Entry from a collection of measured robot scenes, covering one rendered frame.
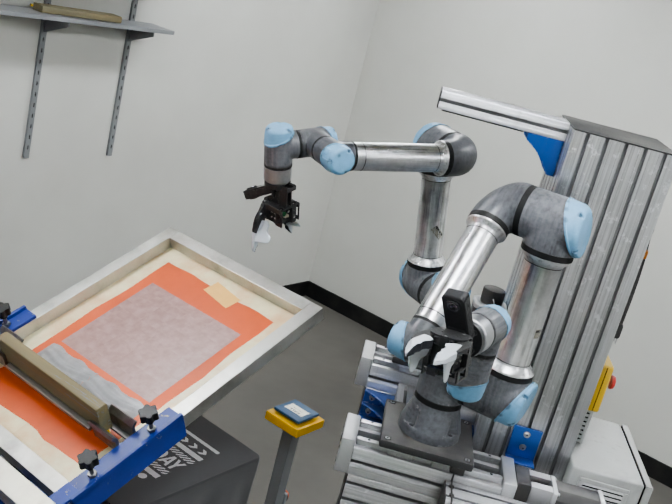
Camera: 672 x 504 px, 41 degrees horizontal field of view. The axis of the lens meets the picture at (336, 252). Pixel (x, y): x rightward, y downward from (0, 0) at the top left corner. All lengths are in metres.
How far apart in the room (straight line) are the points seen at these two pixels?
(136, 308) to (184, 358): 0.25
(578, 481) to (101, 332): 1.26
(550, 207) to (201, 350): 0.92
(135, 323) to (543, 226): 1.07
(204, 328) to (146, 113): 2.61
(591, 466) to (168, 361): 1.09
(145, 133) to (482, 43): 2.09
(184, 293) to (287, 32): 3.17
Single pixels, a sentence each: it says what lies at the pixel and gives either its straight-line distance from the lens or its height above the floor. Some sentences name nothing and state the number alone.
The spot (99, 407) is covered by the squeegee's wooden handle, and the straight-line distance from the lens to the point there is 2.05.
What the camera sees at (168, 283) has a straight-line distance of 2.51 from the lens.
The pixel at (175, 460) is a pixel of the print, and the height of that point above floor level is 0.95.
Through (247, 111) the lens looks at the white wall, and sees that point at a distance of 5.36.
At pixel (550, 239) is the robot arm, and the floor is 1.82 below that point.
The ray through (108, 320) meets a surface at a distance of 2.43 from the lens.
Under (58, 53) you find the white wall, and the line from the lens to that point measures 4.42.
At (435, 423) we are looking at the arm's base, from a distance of 2.17.
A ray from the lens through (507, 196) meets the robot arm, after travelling 2.00.
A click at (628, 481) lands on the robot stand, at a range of 2.44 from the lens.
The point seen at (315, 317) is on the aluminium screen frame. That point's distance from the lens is 2.31.
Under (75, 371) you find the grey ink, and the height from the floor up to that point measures 1.19.
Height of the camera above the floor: 2.26
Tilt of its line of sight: 17 degrees down
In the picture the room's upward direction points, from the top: 14 degrees clockwise
